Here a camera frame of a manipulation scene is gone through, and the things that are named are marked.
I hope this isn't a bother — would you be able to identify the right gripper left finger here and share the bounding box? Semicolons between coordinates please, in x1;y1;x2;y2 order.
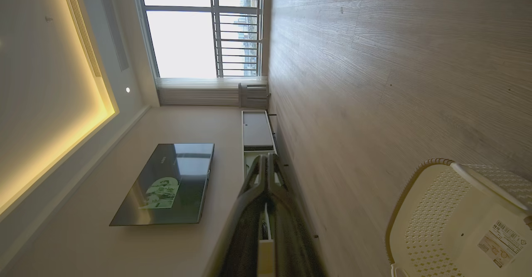
203;154;267;277

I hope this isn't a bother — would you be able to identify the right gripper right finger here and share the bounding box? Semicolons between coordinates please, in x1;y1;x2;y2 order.
268;153;328;277

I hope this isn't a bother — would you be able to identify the white plastic laundry basket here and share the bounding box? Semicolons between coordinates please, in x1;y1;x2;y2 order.
385;158;532;277

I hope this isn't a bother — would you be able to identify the flat screen television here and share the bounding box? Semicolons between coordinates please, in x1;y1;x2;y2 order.
109;143;215;227

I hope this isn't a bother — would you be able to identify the white television cabinet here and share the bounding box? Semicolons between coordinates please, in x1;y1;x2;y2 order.
241;109;278;178

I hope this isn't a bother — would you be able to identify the white slatted radiator cover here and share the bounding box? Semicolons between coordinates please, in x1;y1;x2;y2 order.
238;82;271;111

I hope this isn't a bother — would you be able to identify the white curtain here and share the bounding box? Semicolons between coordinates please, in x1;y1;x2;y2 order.
155;77;269;107

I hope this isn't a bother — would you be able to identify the large window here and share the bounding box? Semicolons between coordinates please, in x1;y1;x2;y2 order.
132;0;271;80

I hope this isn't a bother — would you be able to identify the metal window railing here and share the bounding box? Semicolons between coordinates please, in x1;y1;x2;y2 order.
209;0;265;78

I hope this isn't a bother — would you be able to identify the paper label sticker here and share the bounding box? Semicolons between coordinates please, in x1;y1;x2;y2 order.
477;220;529;269

